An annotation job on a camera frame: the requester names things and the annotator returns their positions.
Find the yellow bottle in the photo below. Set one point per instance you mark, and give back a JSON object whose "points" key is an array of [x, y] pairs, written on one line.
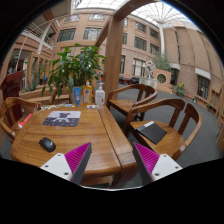
{"points": [[87, 93]]}

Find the far right wooden chair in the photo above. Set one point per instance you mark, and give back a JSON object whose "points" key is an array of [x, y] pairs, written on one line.
{"points": [[145, 95]]}

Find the black computer mouse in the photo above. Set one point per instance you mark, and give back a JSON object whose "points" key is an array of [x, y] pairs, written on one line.
{"points": [[47, 144]]}

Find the wooden chair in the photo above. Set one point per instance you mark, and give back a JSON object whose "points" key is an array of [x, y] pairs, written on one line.
{"points": [[145, 95], [12, 111], [173, 143]]}

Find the left wooden chair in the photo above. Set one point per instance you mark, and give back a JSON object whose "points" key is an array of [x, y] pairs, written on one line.
{"points": [[12, 111]]}

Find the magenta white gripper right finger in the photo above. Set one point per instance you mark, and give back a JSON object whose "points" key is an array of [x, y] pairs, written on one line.
{"points": [[153, 166]]}

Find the wooden table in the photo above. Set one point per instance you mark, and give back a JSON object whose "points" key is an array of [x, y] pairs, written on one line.
{"points": [[111, 160]]}

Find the near right wooden chair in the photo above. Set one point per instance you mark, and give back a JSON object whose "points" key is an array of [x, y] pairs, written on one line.
{"points": [[173, 143]]}

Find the clear pump sanitizer bottle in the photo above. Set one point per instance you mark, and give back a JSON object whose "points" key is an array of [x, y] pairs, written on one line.
{"points": [[100, 95]]}

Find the red item on chair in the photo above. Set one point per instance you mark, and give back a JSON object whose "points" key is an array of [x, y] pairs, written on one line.
{"points": [[21, 124]]}

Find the blue tube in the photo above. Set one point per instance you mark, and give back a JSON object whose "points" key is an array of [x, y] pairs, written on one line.
{"points": [[77, 95]]}

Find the wooden pillar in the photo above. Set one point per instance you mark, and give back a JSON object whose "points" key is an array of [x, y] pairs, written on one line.
{"points": [[112, 33]]}

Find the black notebook on chair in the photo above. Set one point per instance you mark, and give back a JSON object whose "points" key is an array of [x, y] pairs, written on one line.
{"points": [[152, 131]]}

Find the green potted plant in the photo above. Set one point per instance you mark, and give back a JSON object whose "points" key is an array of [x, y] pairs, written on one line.
{"points": [[69, 71]]}

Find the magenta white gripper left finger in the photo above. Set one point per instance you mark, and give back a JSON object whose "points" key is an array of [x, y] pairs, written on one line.
{"points": [[70, 166]]}

